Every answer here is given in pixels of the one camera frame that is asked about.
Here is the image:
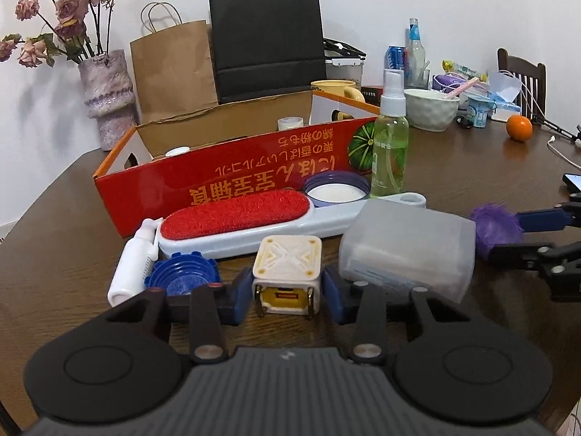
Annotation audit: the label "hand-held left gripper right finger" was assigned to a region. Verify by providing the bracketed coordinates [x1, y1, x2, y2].
[323, 267, 472, 365]

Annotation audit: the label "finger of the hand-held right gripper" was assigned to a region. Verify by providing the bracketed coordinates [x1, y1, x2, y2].
[515, 191, 581, 233]
[489, 241, 581, 303]

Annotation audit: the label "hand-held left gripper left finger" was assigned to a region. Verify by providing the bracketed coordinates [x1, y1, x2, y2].
[103, 267, 253, 364]

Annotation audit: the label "purple fuzzy pom-pom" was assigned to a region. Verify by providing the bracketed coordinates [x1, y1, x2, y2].
[470, 202, 524, 259]

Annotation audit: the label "white cube plug adapter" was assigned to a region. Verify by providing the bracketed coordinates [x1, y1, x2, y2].
[251, 235, 324, 318]

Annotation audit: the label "blue ridged cap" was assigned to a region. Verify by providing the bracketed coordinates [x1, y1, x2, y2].
[145, 250, 221, 298]

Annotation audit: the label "red and white lint brush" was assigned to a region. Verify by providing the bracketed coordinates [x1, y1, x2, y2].
[157, 188, 427, 259]

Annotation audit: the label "translucent plastic box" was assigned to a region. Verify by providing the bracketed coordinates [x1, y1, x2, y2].
[338, 199, 477, 304]

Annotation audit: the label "purple rimmed white lid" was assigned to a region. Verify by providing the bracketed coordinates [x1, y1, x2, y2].
[303, 173, 372, 207]

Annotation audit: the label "small white spray bottle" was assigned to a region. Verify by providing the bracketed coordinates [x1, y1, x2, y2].
[107, 218, 163, 307]

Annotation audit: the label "red cardboard box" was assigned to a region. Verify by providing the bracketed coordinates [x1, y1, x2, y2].
[93, 90, 382, 239]

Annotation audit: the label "green clear spray bottle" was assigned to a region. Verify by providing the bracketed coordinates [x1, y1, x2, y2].
[370, 69, 410, 198]

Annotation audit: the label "orange fruit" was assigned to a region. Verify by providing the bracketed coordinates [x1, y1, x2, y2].
[506, 115, 533, 142]

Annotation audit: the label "white and blue tissue pack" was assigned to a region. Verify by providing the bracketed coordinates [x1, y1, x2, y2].
[492, 95, 522, 121]

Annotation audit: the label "light blue yogurt cup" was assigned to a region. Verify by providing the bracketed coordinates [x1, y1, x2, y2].
[467, 95, 497, 128]

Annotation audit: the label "dark wooden chair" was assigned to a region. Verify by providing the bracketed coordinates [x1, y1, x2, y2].
[497, 48, 548, 119]

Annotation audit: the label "pink spoon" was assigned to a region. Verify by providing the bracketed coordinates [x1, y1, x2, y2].
[442, 77, 479, 100]

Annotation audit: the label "white textured bowl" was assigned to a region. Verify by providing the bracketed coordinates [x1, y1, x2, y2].
[404, 88, 461, 133]

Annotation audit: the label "yellow green snack packet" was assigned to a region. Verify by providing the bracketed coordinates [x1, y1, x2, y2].
[442, 60, 488, 83]

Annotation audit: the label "purple pouch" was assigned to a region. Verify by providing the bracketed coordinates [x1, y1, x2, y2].
[431, 73, 468, 92]

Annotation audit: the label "clear glass bottle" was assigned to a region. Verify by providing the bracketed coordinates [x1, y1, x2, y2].
[405, 18, 430, 89]

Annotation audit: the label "yellow mug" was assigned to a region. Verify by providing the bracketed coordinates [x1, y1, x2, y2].
[311, 80, 366, 104]

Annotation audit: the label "blue drink can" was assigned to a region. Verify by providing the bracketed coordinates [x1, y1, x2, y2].
[385, 45, 408, 83]

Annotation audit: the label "clear container with black lid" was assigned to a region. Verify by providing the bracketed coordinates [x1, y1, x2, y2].
[323, 39, 367, 92]

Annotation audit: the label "brown paper bag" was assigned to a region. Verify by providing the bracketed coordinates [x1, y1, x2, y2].
[130, 2, 219, 124]

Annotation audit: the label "mottled purple ceramic vase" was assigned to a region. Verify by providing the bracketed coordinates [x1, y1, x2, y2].
[78, 50, 139, 152]

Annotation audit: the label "black paper bag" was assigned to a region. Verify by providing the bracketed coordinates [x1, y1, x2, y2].
[209, 0, 328, 104]

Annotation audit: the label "dried pink roses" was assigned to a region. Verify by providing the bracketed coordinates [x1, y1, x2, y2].
[0, 0, 122, 69]

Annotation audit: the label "white cable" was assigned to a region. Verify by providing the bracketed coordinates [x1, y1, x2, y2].
[547, 135, 581, 166]

